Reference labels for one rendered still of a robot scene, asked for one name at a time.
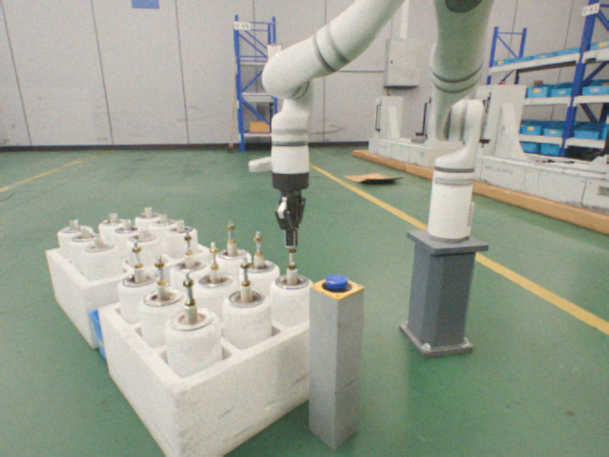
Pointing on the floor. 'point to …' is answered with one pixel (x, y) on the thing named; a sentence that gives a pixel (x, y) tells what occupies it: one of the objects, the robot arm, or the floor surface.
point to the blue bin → (99, 333)
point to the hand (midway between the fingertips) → (291, 238)
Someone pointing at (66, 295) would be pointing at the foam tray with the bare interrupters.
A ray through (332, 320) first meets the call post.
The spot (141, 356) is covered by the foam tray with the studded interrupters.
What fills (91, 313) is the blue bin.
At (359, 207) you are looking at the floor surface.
